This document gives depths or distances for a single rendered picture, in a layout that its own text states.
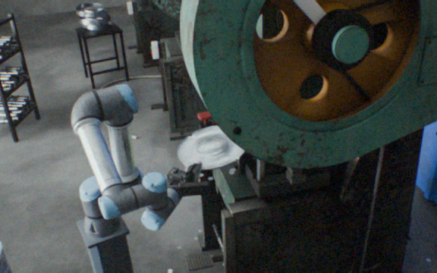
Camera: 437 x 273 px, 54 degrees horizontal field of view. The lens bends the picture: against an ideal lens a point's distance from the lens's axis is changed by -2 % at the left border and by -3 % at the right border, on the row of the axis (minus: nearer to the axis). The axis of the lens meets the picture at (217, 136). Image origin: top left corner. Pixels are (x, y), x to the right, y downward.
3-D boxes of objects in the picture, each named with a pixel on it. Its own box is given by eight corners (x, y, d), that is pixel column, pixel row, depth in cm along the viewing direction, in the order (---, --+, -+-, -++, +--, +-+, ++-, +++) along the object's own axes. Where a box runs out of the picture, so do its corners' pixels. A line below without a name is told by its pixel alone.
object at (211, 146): (215, 120, 194) (215, 118, 193) (262, 141, 174) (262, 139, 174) (164, 152, 180) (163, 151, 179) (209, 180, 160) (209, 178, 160)
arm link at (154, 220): (158, 218, 139) (161, 236, 144) (174, 196, 147) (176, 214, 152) (138, 210, 142) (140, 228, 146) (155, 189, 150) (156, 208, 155)
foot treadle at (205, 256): (190, 277, 204) (189, 270, 201) (186, 262, 212) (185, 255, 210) (306, 252, 215) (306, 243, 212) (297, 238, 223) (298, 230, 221)
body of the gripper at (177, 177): (174, 164, 163) (158, 183, 154) (194, 169, 160) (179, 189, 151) (176, 180, 168) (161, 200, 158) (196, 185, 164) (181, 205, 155)
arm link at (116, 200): (58, 92, 150) (105, 211, 128) (89, 84, 154) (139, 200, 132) (61, 112, 159) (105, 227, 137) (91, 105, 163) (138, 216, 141)
